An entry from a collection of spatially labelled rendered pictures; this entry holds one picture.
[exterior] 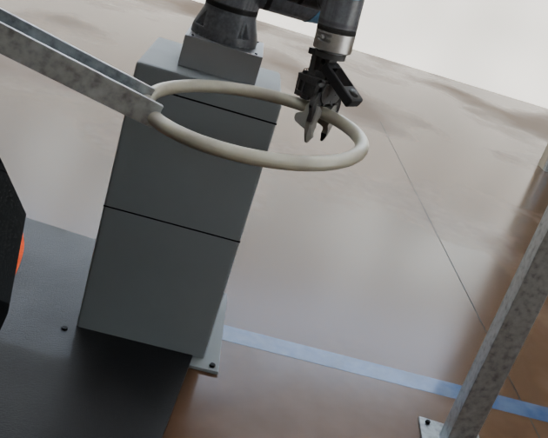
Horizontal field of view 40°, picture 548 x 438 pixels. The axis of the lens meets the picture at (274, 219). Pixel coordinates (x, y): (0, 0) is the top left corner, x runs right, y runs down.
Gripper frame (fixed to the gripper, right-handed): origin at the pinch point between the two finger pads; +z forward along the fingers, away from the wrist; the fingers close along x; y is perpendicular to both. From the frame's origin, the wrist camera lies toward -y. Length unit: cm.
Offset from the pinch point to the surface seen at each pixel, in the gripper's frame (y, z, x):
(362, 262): 54, 89, -133
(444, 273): 31, 92, -171
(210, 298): 30, 62, -8
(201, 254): 33, 48, -5
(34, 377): 42, 80, 41
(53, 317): 64, 79, 21
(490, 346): -39, 52, -51
